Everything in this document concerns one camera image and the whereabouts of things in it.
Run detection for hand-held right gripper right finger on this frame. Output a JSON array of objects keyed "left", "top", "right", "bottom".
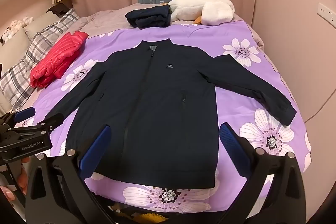
[{"left": 219, "top": 122, "right": 306, "bottom": 224}]

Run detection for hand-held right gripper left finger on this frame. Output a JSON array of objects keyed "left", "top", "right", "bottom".
[{"left": 25, "top": 125, "right": 116, "bottom": 224}]

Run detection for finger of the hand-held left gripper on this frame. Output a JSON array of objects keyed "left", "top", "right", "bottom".
[
  {"left": 5, "top": 112, "right": 65, "bottom": 138},
  {"left": 0, "top": 107, "right": 36, "bottom": 128}
]

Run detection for dark navy zip jacket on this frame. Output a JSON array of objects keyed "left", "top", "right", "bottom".
[{"left": 45, "top": 40, "right": 297, "bottom": 189}]

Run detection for folded dark navy clothes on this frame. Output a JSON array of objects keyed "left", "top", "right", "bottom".
[{"left": 125, "top": 4, "right": 172, "bottom": 29}]

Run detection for person's left hand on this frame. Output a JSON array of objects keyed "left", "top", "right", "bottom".
[{"left": 0, "top": 157, "right": 30, "bottom": 202}]

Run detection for beige pillow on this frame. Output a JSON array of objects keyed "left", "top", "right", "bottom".
[{"left": 0, "top": 14, "right": 61, "bottom": 109}]

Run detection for purple floral blanket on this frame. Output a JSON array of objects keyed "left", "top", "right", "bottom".
[{"left": 16, "top": 22, "right": 311, "bottom": 214}]

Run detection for grey plaid pillow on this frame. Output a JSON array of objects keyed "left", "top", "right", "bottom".
[{"left": 0, "top": 7, "right": 79, "bottom": 111}]

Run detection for red down jacket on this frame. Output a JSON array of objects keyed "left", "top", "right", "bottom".
[{"left": 29, "top": 31, "right": 89, "bottom": 88}]

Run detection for yellow cloth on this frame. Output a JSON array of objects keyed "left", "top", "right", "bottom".
[{"left": 113, "top": 202, "right": 163, "bottom": 224}]

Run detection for small black object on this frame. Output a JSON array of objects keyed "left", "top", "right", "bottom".
[{"left": 47, "top": 4, "right": 69, "bottom": 16}]

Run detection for pale pink bed sheet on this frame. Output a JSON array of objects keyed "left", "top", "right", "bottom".
[{"left": 75, "top": 2, "right": 265, "bottom": 50}]

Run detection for white goose plush toy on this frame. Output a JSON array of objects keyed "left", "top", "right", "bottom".
[{"left": 168, "top": 0, "right": 235, "bottom": 26}]

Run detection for white wall socket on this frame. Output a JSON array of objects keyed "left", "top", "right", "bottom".
[{"left": 318, "top": 3, "right": 336, "bottom": 26}]

